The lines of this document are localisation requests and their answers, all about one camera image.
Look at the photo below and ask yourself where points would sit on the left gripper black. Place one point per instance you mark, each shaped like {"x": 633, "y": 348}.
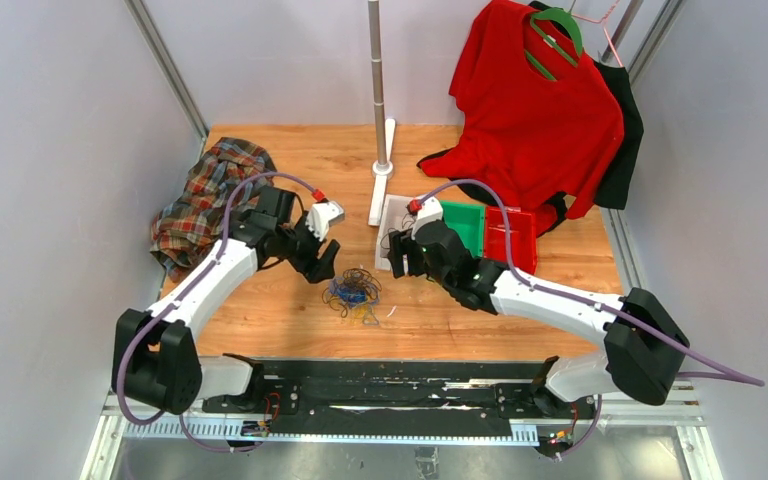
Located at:
{"x": 316, "y": 269}

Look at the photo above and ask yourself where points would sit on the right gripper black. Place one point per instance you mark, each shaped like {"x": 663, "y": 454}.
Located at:
{"x": 395, "y": 239}

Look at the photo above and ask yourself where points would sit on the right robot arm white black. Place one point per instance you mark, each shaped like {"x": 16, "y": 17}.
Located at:
{"x": 641, "y": 346}

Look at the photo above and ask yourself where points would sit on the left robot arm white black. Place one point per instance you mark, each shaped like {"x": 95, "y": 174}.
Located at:
{"x": 155, "y": 358}

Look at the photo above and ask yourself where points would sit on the white plastic bin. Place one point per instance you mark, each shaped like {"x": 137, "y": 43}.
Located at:
{"x": 395, "y": 217}

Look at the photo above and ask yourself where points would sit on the green plastic bin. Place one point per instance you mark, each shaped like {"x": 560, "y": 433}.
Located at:
{"x": 468, "y": 221}

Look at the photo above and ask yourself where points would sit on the metal pole with white base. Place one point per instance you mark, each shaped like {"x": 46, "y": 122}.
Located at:
{"x": 382, "y": 167}

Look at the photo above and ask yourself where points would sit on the red plastic bin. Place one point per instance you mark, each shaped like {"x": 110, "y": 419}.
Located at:
{"x": 523, "y": 238}

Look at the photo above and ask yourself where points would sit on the plaid flannel shirt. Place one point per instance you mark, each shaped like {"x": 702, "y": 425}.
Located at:
{"x": 184, "y": 231}

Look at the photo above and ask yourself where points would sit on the red t-shirt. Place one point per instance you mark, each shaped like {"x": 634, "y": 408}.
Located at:
{"x": 495, "y": 89}

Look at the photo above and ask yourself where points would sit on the black t-shirt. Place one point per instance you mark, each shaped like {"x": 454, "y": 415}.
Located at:
{"x": 585, "y": 133}

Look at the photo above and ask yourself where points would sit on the green clothes hanger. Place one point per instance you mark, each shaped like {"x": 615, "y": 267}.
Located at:
{"x": 559, "y": 31}

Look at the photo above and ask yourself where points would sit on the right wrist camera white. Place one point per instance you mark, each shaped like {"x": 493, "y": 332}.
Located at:
{"x": 424, "y": 211}

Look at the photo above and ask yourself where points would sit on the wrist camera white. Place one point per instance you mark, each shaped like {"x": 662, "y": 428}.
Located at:
{"x": 424, "y": 211}
{"x": 322, "y": 217}

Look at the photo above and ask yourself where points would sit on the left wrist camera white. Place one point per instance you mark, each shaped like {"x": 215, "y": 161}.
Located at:
{"x": 322, "y": 217}

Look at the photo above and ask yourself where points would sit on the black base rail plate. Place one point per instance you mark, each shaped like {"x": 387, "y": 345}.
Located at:
{"x": 402, "y": 400}

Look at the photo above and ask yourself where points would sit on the aluminium frame post left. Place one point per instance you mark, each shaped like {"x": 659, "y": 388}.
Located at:
{"x": 154, "y": 39}

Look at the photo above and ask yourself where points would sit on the aluminium frame post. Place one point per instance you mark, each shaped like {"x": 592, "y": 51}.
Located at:
{"x": 652, "y": 22}
{"x": 154, "y": 39}

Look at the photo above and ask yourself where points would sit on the aluminium frame post right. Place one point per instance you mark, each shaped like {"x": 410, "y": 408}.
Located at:
{"x": 652, "y": 22}

